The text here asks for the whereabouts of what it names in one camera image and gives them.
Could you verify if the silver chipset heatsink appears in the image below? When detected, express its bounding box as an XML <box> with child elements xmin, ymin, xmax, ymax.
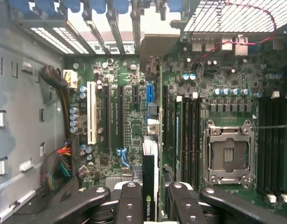
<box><xmin>105</xmin><ymin>176</ymin><xmax>134</xmax><ymax>187</ymax></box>

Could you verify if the metal CPU socket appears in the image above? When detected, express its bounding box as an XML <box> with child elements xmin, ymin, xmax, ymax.
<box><xmin>202</xmin><ymin>119</ymin><xmax>256</xmax><ymax>190</ymax></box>

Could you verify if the long black expansion slot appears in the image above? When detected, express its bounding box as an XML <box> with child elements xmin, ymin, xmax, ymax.
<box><xmin>103</xmin><ymin>84</ymin><xmax>111</xmax><ymax>150</ymax></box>
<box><xmin>117</xmin><ymin>85</ymin><xmax>125</xmax><ymax>150</ymax></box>
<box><xmin>162</xmin><ymin>85</ymin><xmax>169</xmax><ymax>150</ymax></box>

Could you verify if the white PCI expansion slot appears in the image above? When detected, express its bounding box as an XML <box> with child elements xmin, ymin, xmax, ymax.
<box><xmin>87</xmin><ymin>81</ymin><xmax>97</xmax><ymax>145</ymax></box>

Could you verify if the short black expansion slot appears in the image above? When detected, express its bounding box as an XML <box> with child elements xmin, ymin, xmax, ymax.
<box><xmin>132</xmin><ymin>85</ymin><xmax>140</xmax><ymax>105</ymax></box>

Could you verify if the blue expansion slot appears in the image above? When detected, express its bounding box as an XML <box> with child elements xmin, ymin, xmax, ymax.
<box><xmin>146</xmin><ymin>84</ymin><xmax>156</xmax><ymax>105</ymax></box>

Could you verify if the thin metal locking lever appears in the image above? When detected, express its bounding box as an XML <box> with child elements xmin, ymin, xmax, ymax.
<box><xmin>249</xmin><ymin>125</ymin><xmax>287</xmax><ymax>130</ymax></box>

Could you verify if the green motherboard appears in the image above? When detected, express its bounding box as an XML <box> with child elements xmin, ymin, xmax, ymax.
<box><xmin>63</xmin><ymin>35</ymin><xmax>287</xmax><ymax>210</ymax></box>

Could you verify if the white power connector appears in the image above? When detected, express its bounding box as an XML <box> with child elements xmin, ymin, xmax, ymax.
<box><xmin>63</xmin><ymin>69</ymin><xmax>78</xmax><ymax>90</ymax></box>

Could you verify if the black open PC case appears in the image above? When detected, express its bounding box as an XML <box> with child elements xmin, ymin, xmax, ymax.
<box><xmin>0</xmin><ymin>0</ymin><xmax>287</xmax><ymax>224</ymax></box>

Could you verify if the coloured power wire bundle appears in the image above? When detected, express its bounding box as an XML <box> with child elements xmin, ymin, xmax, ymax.
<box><xmin>40</xmin><ymin>140</ymin><xmax>73</xmax><ymax>192</ymax></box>

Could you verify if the black sleeved power cable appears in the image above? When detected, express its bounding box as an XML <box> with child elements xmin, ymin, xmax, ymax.
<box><xmin>40</xmin><ymin>64</ymin><xmax>71</xmax><ymax>140</ymax></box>

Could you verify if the red and black twisted wire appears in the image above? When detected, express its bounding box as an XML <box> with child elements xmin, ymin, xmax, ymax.
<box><xmin>200</xmin><ymin>0</ymin><xmax>278</xmax><ymax>63</ymax></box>

